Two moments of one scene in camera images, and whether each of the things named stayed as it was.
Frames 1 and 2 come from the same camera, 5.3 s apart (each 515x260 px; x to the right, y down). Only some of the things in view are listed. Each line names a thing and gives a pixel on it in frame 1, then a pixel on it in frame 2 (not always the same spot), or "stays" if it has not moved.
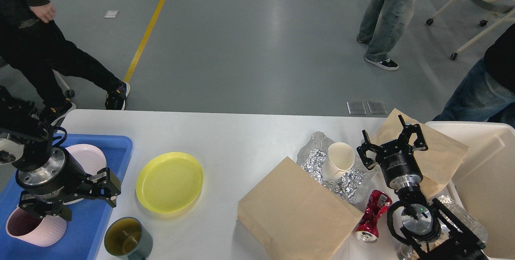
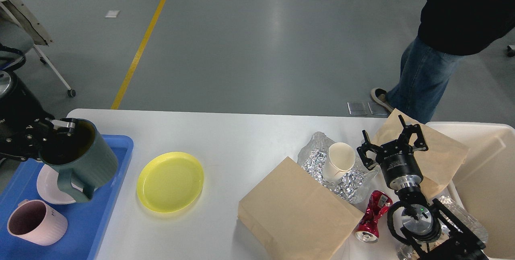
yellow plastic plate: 169,182 stays
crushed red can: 367,229 stays
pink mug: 44,232 stays
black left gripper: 44,190 to 22,138
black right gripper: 396,157 stays
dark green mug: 126,236 to 83,159
